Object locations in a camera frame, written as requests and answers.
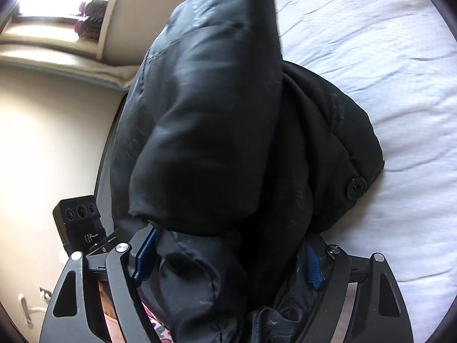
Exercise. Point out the beige curtain left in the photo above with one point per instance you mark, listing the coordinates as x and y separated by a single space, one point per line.
68 65

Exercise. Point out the dark grey bed headboard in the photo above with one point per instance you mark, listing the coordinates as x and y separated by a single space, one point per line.
102 191

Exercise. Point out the black padded jacket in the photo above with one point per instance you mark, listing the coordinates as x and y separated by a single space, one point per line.
238 158

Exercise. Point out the white quilted bed sheet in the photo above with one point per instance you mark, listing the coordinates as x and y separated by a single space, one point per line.
397 60

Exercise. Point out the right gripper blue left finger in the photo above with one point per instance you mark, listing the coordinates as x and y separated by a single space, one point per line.
75 313

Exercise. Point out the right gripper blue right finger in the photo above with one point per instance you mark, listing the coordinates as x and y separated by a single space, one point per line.
379 313

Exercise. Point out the dark jar on windowsill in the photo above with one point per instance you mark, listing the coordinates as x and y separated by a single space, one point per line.
88 28
93 9

